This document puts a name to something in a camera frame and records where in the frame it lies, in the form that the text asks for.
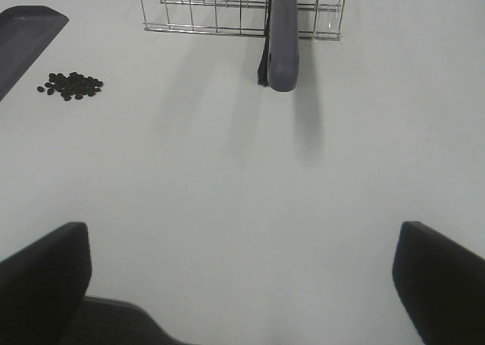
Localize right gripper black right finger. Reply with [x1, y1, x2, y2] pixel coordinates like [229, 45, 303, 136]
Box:
[392, 221, 484, 344]

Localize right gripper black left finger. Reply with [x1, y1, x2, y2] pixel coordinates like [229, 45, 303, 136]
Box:
[1, 222, 92, 344]

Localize pile of coffee beans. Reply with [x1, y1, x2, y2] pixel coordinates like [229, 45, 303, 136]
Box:
[36, 71, 105, 102]

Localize purple plastic dustpan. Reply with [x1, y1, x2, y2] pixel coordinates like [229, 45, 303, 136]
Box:
[1, 5, 69, 97]

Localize purple brush black bristles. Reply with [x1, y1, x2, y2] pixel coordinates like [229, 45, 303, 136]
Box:
[258, 0, 299, 93]

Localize chrome wire dish rack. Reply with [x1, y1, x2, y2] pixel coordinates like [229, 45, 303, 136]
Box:
[139, 0, 346, 40]

